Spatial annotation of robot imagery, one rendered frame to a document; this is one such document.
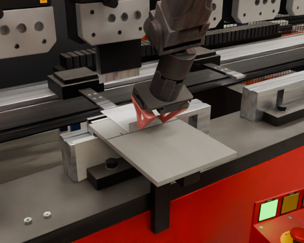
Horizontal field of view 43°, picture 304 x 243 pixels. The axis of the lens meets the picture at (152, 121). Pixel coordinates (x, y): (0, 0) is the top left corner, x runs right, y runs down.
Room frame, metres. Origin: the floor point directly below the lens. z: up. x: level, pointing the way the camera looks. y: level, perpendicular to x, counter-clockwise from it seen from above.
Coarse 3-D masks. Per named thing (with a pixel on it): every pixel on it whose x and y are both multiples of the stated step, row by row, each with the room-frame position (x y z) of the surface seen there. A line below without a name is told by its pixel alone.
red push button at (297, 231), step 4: (292, 228) 0.64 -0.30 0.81; (296, 228) 0.64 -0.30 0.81; (300, 228) 0.64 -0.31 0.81; (292, 232) 0.62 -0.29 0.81; (296, 232) 0.62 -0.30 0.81; (300, 232) 0.62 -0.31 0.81; (292, 236) 0.62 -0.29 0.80; (296, 236) 0.61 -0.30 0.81; (300, 236) 0.61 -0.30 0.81; (296, 240) 0.61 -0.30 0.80; (300, 240) 0.61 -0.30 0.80
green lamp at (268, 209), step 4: (276, 200) 0.70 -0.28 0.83; (264, 204) 0.69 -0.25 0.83; (268, 204) 0.69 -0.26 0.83; (272, 204) 0.70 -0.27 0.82; (276, 204) 0.70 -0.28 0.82; (264, 208) 0.69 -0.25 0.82; (268, 208) 0.69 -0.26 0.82; (272, 208) 0.70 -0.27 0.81; (260, 212) 0.68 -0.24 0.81; (264, 212) 0.69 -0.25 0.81; (268, 212) 0.69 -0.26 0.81; (272, 212) 0.70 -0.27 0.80; (260, 216) 0.68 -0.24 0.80; (264, 216) 0.69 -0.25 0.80; (268, 216) 0.69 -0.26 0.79; (272, 216) 0.70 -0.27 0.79; (260, 220) 0.68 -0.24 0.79
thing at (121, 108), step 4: (128, 104) 0.85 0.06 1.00; (132, 104) 0.85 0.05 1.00; (112, 108) 0.82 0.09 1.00; (116, 108) 0.82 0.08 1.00; (120, 108) 0.82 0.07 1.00; (124, 108) 0.82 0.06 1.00; (128, 108) 0.82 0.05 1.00; (132, 108) 0.82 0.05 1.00; (104, 112) 0.80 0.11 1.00; (108, 112) 0.80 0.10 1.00; (112, 112) 0.80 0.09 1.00; (116, 112) 0.80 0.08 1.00
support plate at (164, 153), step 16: (96, 128) 0.72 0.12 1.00; (112, 128) 0.72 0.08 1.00; (160, 128) 0.72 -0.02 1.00; (176, 128) 0.72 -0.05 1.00; (192, 128) 0.72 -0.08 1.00; (112, 144) 0.65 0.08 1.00; (128, 144) 0.65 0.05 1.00; (144, 144) 0.65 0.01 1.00; (160, 144) 0.65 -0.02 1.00; (176, 144) 0.65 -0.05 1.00; (192, 144) 0.65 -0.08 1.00; (208, 144) 0.65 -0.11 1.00; (128, 160) 0.60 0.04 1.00; (144, 160) 0.59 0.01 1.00; (160, 160) 0.59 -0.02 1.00; (176, 160) 0.59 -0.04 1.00; (192, 160) 0.59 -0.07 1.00; (208, 160) 0.59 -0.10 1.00; (224, 160) 0.60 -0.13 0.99; (160, 176) 0.54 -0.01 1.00; (176, 176) 0.54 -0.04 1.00
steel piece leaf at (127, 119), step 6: (114, 114) 0.79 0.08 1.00; (120, 114) 0.79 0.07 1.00; (126, 114) 0.79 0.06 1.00; (132, 114) 0.79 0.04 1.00; (114, 120) 0.76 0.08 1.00; (120, 120) 0.76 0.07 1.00; (126, 120) 0.76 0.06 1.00; (132, 120) 0.76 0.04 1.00; (156, 120) 0.74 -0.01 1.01; (126, 126) 0.73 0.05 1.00; (132, 126) 0.71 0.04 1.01; (150, 126) 0.73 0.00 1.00
